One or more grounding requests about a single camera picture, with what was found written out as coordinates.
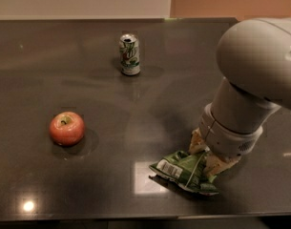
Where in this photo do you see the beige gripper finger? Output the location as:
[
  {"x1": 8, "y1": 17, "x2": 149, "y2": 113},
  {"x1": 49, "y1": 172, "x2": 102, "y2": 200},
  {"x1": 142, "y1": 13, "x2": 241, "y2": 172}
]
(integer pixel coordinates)
[
  {"x1": 188, "y1": 129, "x2": 207, "y2": 155},
  {"x1": 203, "y1": 151, "x2": 241, "y2": 177}
]

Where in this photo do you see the red apple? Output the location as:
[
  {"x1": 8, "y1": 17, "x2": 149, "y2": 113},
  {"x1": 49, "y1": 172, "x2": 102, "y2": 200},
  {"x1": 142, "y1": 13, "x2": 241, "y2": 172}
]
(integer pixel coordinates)
[{"x1": 49, "y1": 112, "x2": 85, "y2": 146}]

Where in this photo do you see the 7up soda can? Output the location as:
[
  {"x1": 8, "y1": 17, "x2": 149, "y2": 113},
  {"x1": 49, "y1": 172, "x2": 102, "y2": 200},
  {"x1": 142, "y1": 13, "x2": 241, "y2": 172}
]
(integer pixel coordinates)
[{"x1": 119, "y1": 33, "x2": 140, "y2": 76}]

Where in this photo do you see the green jalapeno chip bag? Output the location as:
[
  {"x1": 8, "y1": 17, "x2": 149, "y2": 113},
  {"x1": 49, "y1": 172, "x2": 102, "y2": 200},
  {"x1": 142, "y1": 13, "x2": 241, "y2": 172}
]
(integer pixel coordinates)
[{"x1": 149, "y1": 151, "x2": 218, "y2": 196}]

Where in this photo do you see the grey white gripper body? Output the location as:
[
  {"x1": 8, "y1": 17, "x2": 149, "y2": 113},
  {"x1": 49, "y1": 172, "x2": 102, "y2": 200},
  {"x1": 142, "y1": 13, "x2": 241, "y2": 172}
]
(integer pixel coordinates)
[{"x1": 198, "y1": 104, "x2": 263, "y2": 158}]

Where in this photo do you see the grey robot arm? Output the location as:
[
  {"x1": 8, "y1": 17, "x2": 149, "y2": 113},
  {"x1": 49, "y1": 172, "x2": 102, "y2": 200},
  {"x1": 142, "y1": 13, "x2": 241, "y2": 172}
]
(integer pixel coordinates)
[{"x1": 189, "y1": 17, "x2": 291, "y2": 177}]

